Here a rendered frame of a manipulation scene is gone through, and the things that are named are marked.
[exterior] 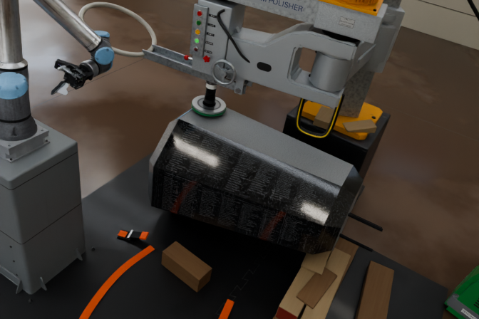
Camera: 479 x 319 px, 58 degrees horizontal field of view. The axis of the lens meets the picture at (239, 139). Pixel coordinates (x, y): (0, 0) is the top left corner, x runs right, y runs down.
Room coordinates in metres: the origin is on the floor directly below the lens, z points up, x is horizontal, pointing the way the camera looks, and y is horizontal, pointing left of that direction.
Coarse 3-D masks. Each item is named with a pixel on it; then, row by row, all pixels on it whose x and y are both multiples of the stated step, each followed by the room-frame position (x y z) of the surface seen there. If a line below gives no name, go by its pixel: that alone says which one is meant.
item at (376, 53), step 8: (384, 24) 2.60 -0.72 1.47; (384, 32) 2.58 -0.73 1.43; (392, 32) 2.60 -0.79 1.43; (376, 40) 2.57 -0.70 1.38; (384, 40) 2.58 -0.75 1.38; (360, 48) 2.23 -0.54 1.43; (368, 48) 2.41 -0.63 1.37; (376, 48) 2.57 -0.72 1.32; (384, 48) 2.59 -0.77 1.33; (360, 56) 2.29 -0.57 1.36; (368, 56) 2.49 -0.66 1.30; (376, 56) 2.58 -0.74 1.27; (384, 56) 2.61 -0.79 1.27; (352, 64) 2.20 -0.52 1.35; (360, 64) 2.35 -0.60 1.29; (352, 72) 2.23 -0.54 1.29
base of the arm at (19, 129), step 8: (0, 120) 1.56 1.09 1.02; (8, 120) 1.56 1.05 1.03; (16, 120) 1.57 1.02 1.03; (24, 120) 1.60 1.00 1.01; (32, 120) 1.65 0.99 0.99; (0, 128) 1.55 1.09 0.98; (8, 128) 1.55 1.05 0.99; (16, 128) 1.56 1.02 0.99; (24, 128) 1.58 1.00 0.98; (32, 128) 1.62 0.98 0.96; (0, 136) 1.53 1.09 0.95; (8, 136) 1.53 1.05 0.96; (16, 136) 1.55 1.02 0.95; (24, 136) 1.57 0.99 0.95
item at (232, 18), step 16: (208, 0) 2.25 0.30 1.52; (208, 16) 2.23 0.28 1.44; (224, 16) 2.21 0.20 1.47; (240, 16) 2.34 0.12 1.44; (208, 32) 2.23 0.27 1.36; (224, 32) 2.21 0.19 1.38; (208, 48) 2.23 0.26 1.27; (224, 48) 2.20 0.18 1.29; (192, 64) 2.25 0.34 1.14; (208, 64) 2.22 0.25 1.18; (224, 64) 2.21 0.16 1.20
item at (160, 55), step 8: (160, 48) 2.48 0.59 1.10; (144, 56) 2.39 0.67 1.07; (152, 56) 2.38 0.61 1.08; (160, 56) 2.36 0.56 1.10; (168, 56) 2.47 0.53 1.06; (176, 56) 2.45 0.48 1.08; (168, 64) 2.35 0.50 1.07; (176, 64) 2.33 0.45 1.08; (184, 64) 2.32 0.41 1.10; (184, 72) 2.32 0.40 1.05; (192, 72) 2.30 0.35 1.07; (208, 80) 2.27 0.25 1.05; (224, 80) 2.25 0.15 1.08; (248, 80) 2.32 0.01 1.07; (232, 88) 2.23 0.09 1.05
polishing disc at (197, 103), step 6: (198, 96) 2.39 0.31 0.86; (204, 96) 2.41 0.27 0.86; (192, 102) 2.31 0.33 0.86; (198, 102) 2.32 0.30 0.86; (216, 102) 2.37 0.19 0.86; (222, 102) 2.38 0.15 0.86; (198, 108) 2.25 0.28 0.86; (204, 108) 2.26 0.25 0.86; (210, 108) 2.28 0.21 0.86; (216, 108) 2.29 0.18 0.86; (222, 108) 2.30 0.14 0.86; (210, 114) 2.23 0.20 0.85
